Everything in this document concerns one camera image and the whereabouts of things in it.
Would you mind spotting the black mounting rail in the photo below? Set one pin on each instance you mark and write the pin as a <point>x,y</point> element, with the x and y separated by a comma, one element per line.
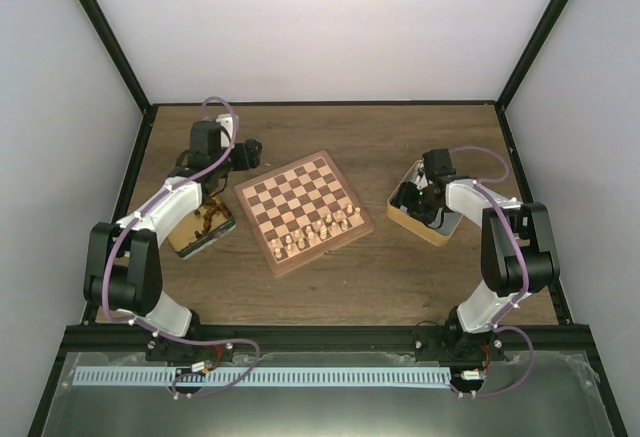
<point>425,342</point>

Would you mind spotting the black enclosure frame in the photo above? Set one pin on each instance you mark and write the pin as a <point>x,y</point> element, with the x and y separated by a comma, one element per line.
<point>565,335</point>

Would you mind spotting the gold tin with dark pieces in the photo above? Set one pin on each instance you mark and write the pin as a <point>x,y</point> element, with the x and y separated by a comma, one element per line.
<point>202,227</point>

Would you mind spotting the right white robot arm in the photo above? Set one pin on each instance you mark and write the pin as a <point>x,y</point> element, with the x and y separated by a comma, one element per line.
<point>518,255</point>

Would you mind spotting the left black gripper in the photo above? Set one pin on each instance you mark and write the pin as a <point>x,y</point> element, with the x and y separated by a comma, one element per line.
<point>249,158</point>

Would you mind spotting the light blue slotted strip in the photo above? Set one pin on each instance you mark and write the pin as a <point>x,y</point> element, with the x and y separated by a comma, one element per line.
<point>420,377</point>

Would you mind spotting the wooden chessboard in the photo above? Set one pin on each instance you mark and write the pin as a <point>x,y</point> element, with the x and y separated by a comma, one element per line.
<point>286,200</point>

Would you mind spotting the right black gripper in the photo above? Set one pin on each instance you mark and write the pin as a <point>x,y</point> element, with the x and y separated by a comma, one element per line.
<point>403,198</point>

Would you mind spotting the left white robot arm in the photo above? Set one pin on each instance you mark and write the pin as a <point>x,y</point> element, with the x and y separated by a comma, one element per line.
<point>123,269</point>

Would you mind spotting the light wooden chess piece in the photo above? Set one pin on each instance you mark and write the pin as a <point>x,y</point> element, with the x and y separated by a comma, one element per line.
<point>310,234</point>

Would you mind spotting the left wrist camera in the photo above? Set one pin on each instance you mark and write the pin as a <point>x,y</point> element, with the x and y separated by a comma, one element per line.
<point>229,127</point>

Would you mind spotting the cream tin with light pieces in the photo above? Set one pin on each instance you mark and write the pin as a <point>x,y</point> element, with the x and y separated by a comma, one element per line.
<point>406,207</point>

